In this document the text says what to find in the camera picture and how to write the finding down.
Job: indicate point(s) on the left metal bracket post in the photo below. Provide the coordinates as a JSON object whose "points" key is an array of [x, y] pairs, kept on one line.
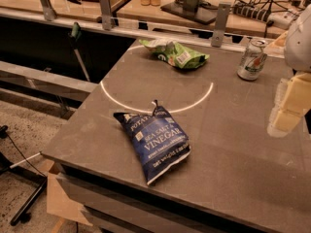
{"points": [[48, 11]]}

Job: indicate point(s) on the metal rail beam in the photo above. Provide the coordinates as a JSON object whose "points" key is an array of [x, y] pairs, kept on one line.
{"points": [[47, 82]]}

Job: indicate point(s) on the middle metal bracket post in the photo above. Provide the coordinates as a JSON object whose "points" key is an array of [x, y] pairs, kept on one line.
{"points": [[106, 15]]}

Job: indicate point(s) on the right metal bracket post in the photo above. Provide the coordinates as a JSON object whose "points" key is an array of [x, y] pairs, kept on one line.
{"points": [[220, 24]]}

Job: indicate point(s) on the silver soda can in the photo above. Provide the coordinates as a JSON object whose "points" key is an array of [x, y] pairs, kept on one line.
{"points": [[253, 59]]}

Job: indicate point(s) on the white power adapter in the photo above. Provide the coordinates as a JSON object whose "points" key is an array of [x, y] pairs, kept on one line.
{"points": [[283, 20]]}

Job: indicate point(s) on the black monitor stand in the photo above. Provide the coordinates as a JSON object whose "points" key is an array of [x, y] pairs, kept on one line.
{"points": [[191, 10]]}

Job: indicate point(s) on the metal bracket post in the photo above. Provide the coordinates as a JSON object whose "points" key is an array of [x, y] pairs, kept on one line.
{"points": [[106, 15], [220, 24], [48, 11]]}

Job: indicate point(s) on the green rice chip bag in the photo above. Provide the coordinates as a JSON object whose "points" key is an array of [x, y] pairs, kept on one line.
{"points": [[175, 54]]}

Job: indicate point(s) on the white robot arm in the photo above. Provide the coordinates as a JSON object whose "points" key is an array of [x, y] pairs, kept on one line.
{"points": [[297, 50]]}

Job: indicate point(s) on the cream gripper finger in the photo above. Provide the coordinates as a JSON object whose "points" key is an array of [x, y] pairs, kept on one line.
{"points": [[280, 121], [298, 97]]}

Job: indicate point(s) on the black stand base legs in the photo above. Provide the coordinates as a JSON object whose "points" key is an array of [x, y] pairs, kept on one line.
{"points": [[23, 183]]}

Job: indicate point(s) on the blue salt vinegar chip bag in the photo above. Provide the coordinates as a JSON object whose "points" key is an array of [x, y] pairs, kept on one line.
{"points": [[157, 138]]}

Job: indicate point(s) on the grey power strip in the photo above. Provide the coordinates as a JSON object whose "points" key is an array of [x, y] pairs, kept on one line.
{"points": [[251, 12]]}

